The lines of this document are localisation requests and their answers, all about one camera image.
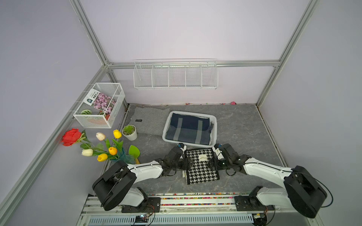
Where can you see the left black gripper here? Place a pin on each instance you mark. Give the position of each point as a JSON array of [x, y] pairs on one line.
[[186, 165]]

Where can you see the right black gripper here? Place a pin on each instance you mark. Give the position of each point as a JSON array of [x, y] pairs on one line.
[[217, 165]]

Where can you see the small houndstooth scarf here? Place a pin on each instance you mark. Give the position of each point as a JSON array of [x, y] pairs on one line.
[[200, 171]]

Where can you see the white plastic perforated basket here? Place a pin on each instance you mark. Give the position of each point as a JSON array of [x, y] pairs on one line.
[[213, 133]]

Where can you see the navy blue striped scarf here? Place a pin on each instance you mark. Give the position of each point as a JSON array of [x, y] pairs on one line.
[[189, 129]]

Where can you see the grey scarf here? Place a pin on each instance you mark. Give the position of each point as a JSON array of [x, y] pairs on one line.
[[150, 121]]

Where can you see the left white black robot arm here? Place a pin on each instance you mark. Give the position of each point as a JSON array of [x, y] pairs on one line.
[[115, 186]]

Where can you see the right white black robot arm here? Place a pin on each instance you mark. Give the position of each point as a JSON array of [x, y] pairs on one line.
[[298, 189]]

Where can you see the small potted green plant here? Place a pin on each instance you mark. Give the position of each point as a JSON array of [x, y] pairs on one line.
[[130, 132]]

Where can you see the artificial tulip bouquet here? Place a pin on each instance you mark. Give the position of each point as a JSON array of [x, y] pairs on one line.
[[108, 151]]

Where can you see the flower seed packet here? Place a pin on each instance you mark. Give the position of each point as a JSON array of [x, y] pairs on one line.
[[100, 101]]

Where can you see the red artificial rose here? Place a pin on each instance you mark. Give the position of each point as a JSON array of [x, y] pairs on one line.
[[71, 137]]

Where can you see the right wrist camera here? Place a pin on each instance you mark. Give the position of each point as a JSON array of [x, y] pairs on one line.
[[216, 149]]

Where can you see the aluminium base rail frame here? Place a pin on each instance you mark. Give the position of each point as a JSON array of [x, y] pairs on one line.
[[192, 209]]

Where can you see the white wire side basket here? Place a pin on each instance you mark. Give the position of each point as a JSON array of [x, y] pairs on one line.
[[92, 118]]

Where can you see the white wire wall shelf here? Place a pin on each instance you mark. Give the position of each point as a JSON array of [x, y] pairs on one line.
[[176, 75]]

